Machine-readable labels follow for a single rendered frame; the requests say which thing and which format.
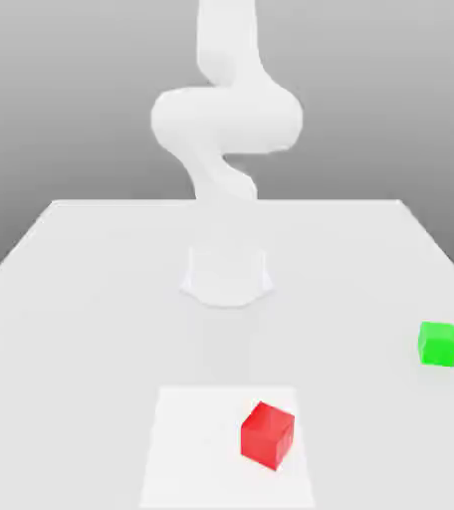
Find small red cube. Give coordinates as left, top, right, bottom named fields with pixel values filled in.
left=239, top=400, right=297, bottom=472

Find small green cube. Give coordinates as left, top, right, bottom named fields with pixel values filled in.
left=416, top=320, right=454, bottom=369

